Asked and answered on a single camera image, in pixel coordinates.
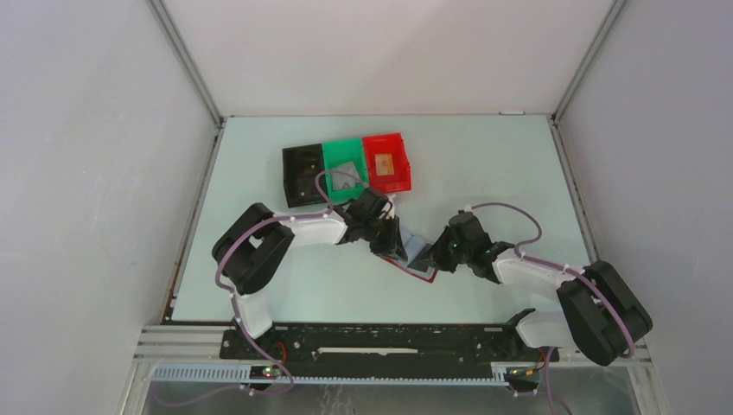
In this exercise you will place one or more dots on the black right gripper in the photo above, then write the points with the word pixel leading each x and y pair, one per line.
pixel 436 255

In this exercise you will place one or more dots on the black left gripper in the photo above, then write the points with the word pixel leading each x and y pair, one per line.
pixel 392 245

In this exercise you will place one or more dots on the red leather card holder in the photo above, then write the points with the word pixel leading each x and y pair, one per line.
pixel 427 275

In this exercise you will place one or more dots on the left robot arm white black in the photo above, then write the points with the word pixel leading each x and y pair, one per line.
pixel 249 253

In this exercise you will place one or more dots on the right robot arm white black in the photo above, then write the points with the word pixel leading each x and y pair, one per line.
pixel 600 316

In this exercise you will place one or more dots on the grey card in green bin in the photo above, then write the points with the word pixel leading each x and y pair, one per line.
pixel 345 176

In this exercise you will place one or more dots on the orange card in red bin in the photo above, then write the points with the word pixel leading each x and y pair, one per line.
pixel 384 164

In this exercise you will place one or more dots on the red plastic bin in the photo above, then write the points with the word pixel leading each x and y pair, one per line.
pixel 394 144

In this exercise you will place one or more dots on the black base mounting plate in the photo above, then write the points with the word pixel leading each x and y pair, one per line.
pixel 386 351

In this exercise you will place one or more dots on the green plastic bin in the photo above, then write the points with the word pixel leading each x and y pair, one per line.
pixel 347 156

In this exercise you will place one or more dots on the black plastic bin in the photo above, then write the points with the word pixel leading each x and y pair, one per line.
pixel 301 165

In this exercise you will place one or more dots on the aluminium frame rail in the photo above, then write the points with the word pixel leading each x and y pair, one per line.
pixel 175 343

